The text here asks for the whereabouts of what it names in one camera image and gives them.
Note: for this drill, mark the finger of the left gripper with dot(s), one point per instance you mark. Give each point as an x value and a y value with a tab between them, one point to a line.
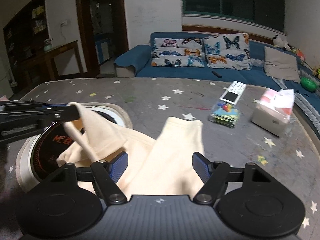
49	113

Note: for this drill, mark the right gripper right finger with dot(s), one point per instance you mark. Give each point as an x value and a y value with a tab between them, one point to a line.
213	175

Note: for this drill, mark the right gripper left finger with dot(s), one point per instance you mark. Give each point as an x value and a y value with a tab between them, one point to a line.
106	175

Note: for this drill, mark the cream garment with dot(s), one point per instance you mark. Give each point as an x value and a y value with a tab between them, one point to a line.
161	166

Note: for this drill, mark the round black induction cooktop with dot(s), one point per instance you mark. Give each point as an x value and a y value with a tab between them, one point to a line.
47	149

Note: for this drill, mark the dark wooden side table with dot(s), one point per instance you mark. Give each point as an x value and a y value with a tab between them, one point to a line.
64	59

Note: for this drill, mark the grey star tablecloth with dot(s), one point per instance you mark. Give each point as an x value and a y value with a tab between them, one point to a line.
175	114

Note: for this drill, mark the clear box of coloured items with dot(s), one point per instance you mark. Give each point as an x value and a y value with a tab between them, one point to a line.
225	114

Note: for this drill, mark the glass kettle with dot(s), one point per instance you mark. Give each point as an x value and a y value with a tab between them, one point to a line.
48	44

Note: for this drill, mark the dark wooden bookshelf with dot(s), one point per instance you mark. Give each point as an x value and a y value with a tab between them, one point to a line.
24	38

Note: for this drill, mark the white phone box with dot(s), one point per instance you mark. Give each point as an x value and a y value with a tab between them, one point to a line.
233	93

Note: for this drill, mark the white tissue box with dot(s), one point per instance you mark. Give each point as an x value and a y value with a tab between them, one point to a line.
273	110

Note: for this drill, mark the black remote control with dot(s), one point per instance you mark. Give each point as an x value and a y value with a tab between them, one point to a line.
216	74

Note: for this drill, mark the right butterfly pillow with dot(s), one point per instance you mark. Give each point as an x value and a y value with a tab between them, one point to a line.
228	51

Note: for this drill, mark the butterfly pillow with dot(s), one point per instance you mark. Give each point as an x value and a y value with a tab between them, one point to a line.
170	52
228	51

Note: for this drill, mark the left butterfly pillow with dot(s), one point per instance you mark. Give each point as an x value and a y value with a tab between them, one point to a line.
170	52

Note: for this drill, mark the grey plain cushion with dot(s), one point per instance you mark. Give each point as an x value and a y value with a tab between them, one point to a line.
281	65

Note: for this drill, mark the green round toy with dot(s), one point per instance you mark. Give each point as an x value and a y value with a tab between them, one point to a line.
308	84

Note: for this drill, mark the yellow green toy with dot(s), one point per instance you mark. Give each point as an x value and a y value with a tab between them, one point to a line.
316	72

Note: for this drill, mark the black white plush toy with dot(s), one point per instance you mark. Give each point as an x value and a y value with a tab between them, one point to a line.
280	43

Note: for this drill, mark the dark window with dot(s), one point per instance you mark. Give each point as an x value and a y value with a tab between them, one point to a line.
267	13

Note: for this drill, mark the wall power socket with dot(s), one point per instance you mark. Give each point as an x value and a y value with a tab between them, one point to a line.
64	23

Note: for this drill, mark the dark wooden door frame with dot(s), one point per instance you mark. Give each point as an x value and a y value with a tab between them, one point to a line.
103	35

